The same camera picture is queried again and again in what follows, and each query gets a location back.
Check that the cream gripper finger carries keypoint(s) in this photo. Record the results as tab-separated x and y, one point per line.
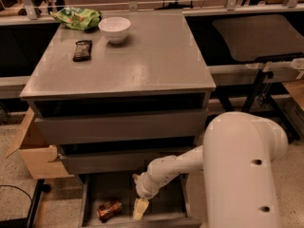
140	207

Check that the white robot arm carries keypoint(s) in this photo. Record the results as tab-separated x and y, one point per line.
235	156

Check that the grey open bottom drawer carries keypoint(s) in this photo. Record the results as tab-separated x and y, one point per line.
169	209

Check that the grey middle drawer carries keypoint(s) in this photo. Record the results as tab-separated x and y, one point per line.
89	163

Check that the grey top drawer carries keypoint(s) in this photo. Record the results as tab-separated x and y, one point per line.
113	128

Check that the grey drawer cabinet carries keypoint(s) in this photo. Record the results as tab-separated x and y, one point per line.
157	68

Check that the brown cardboard box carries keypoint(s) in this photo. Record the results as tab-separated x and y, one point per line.
40	158

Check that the dark snack bar wrapper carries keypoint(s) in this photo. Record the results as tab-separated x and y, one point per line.
82	51

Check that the white bowl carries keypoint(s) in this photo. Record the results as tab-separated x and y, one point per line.
115	29

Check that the green chip bag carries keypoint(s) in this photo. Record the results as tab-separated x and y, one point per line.
78	18

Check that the metal railing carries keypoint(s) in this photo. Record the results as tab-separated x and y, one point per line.
152	2

